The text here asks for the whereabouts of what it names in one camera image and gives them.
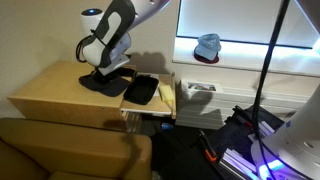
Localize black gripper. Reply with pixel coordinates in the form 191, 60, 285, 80
91, 67, 118, 86

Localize navy baseball cap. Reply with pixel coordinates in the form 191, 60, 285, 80
78, 71, 132, 98

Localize light blue baseball cap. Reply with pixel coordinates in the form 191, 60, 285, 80
194, 33, 222, 61

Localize light wooden cabinet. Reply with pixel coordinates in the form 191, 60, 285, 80
7, 59, 139, 133

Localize maroon red cap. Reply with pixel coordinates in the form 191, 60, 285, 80
193, 51, 220, 65

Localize black plastic tray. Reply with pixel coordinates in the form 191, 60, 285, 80
123, 74, 160, 106

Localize clear plastic box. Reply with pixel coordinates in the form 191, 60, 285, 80
120, 110, 143, 135

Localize yellow sponge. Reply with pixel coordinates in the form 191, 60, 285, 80
158, 84, 175, 102

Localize small blue item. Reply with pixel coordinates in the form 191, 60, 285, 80
161, 122, 175, 131

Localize tan leather armchair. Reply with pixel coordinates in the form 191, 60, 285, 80
0, 117, 153, 180

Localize small picture label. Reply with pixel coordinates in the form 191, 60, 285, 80
187, 82, 218, 92

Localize white radiator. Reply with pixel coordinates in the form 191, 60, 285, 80
174, 78, 316, 131

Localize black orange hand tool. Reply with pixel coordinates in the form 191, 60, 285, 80
198, 129, 219, 164

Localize white window sill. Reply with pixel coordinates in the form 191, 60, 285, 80
172, 36, 320, 78

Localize black red screwdriver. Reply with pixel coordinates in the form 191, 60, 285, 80
232, 105, 264, 138

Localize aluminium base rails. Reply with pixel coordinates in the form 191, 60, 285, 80
218, 148, 260, 180

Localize white blocks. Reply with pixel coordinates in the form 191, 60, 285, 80
247, 120, 276, 144

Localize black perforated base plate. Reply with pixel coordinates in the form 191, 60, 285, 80
209, 103, 286, 180

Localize black hanging cable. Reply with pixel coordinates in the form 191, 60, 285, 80
250, 0, 292, 180

